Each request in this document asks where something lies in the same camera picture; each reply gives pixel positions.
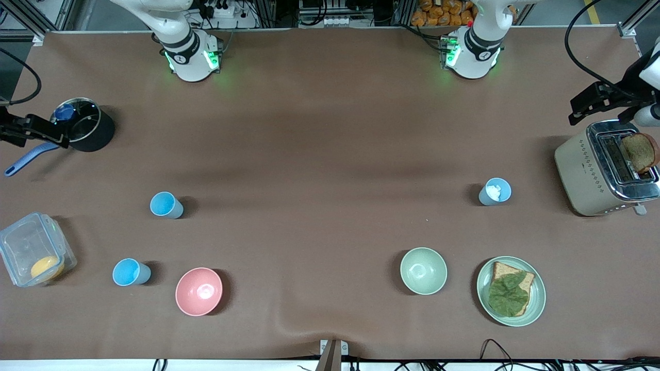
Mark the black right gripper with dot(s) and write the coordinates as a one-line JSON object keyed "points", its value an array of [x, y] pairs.
{"points": [[10, 128]]}

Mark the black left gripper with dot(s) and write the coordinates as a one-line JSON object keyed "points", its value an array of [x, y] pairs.
{"points": [[630, 83]]}

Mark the blue cup holding white paper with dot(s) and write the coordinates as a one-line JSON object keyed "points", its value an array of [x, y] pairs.
{"points": [[504, 193]]}

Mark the plain blue cup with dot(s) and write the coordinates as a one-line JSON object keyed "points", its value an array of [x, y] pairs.
{"points": [[130, 272], [166, 205]]}

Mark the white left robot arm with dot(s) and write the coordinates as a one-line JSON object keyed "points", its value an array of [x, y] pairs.
{"points": [[474, 49]]}

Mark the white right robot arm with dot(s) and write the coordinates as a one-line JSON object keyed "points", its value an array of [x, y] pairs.
{"points": [[186, 49]]}

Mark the glass lid with blue knob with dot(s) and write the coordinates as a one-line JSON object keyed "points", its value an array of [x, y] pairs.
{"points": [[85, 122]]}

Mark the beige and chrome toaster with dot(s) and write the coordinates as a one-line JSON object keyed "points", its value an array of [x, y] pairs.
{"points": [[580, 175]]}

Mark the dark toasted bread slice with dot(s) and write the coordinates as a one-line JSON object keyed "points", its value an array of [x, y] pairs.
{"points": [[641, 152]]}

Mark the clear plastic food container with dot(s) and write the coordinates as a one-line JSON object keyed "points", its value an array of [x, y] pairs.
{"points": [[26, 242]]}

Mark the crumpled white paper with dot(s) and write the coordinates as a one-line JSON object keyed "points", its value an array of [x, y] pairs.
{"points": [[494, 192]]}

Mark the yellow orange food piece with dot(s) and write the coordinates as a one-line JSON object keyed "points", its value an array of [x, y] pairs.
{"points": [[45, 268]]}

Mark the orange snack bag pile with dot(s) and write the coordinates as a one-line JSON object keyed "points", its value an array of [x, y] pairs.
{"points": [[443, 13]]}

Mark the brown bread slice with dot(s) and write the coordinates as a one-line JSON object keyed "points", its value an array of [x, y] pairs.
{"points": [[502, 269]]}

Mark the pale green plate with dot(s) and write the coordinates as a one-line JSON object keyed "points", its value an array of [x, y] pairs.
{"points": [[538, 296]]}

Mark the green lettuce leaf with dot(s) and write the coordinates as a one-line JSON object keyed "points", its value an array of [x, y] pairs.
{"points": [[508, 294]]}

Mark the white power strip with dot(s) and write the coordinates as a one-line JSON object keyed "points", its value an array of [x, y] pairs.
{"points": [[220, 10]]}

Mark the pink bowl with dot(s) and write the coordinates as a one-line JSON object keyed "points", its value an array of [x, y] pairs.
{"points": [[198, 291]]}

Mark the pale green bowl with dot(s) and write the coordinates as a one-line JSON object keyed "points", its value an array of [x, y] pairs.
{"points": [[423, 271]]}

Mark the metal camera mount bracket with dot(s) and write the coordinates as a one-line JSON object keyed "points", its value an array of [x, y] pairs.
{"points": [[332, 354]]}

